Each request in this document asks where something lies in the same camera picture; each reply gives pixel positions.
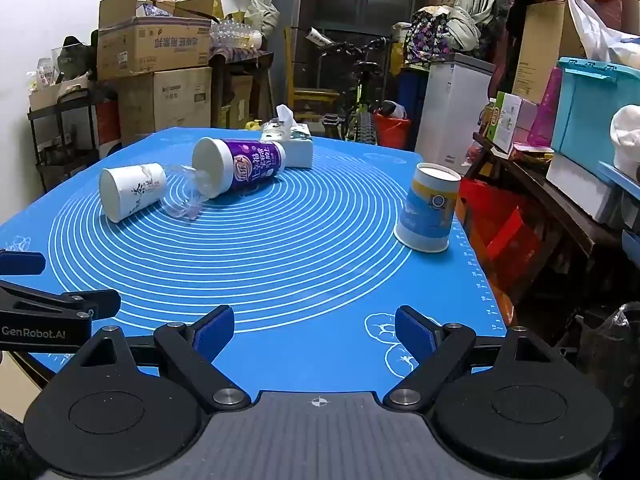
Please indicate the white plastic bag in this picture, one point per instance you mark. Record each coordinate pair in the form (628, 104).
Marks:
(597, 35)

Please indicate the pack of water bottles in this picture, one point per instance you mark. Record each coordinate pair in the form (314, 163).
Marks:
(235, 35)

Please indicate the black metal shelf rack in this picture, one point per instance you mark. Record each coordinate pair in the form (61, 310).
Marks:
(50, 160)

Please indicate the floral cloth bag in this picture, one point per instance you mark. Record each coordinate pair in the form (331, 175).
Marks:
(425, 35)

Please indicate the dark green bag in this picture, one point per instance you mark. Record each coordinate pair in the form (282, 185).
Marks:
(77, 57)

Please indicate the blue silicone baking mat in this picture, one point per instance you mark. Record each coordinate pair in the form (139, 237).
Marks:
(300, 265)

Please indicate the red shopping bag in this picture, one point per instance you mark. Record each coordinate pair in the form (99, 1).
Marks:
(505, 240)

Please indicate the blue and yellow paper cup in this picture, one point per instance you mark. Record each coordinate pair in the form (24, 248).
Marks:
(427, 212)

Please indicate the tall brown cardboard box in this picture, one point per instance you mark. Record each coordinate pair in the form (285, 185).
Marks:
(542, 50)

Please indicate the clear plastic cup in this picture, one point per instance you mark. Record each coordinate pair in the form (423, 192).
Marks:
(187, 206)

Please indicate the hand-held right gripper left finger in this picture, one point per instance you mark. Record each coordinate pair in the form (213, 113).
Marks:
(215, 334)

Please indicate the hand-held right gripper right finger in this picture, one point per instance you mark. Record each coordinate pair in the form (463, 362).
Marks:
(414, 334)

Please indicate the large plain cardboard box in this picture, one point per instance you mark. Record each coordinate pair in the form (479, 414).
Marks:
(170, 105)

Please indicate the green and white carton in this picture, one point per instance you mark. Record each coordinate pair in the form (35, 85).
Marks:
(505, 122)

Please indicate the white floral paper cup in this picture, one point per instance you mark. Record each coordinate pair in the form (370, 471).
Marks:
(131, 191)

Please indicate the black bicycle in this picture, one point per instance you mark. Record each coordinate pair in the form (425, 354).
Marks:
(361, 110)

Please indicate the teal plastic storage bin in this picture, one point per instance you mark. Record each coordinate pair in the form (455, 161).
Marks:
(585, 110)

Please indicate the open printed cardboard box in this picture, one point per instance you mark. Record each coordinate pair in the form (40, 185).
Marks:
(150, 47)

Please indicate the black plastic bag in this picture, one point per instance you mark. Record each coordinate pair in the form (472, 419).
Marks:
(612, 355)

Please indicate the white tissue box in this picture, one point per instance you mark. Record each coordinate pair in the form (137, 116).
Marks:
(297, 151)

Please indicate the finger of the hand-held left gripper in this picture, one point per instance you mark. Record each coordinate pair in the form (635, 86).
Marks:
(100, 304)
(20, 263)

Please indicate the dark wooden side table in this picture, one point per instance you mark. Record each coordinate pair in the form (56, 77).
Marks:
(545, 200)

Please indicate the small cardboard box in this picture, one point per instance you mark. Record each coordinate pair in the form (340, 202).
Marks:
(52, 95)

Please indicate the red bucket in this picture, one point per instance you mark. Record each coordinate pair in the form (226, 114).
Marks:
(392, 132)

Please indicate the purple printed paper cup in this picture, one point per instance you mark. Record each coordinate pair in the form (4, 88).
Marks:
(250, 162)

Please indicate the white chest freezer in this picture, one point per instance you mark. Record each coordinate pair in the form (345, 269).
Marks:
(450, 110)

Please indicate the yellow wooden chair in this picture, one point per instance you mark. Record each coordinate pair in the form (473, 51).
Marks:
(315, 97)

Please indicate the pink plastic bag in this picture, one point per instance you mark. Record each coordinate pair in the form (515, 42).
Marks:
(545, 110)

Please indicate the white flat box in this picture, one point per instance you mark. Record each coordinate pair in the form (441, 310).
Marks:
(580, 185)

